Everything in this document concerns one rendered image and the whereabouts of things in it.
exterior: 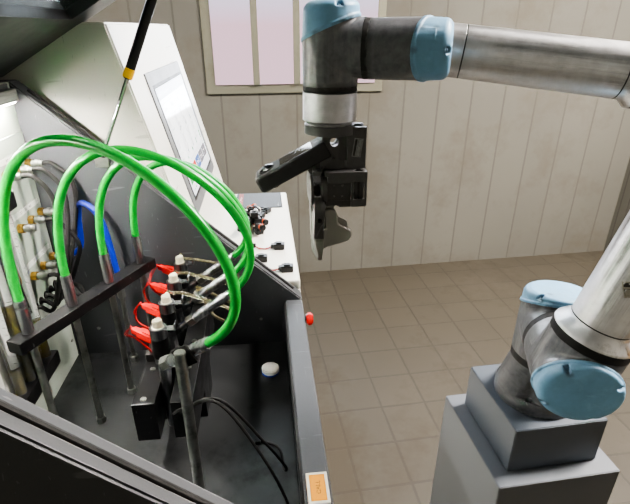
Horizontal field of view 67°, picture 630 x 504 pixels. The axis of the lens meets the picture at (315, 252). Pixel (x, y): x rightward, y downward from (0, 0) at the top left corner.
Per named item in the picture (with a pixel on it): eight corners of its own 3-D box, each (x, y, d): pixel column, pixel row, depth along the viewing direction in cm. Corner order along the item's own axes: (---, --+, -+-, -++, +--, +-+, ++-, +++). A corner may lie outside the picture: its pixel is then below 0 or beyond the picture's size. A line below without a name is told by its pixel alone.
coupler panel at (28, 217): (49, 303, 94) (6, 145, 80) (31, 304, 93) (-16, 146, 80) (73, 272, 105) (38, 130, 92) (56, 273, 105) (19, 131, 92)
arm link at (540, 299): (572, 335, 93) (589, 273, 87) (591, 380, 81) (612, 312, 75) (507, 327, 95) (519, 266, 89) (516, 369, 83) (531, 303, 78)
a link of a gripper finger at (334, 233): (351, 266, 74) (353, 210, 70) (313, 268, 73) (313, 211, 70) (348, 257, 77) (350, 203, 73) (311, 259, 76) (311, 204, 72)
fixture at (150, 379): (201, 465, 85) (192, 399, 79) (144, 470, 85) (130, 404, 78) (217, 350, 116) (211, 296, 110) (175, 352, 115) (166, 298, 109)
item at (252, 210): (273, 237, 141) (272, 219, 139) (236, 238, 140) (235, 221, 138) (271, 210, 162) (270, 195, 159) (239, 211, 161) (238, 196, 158)
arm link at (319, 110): (305, 95, 62) (300, 88, 69) (305, 131, 64) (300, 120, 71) (362, 94, 63) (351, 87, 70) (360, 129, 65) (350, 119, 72)
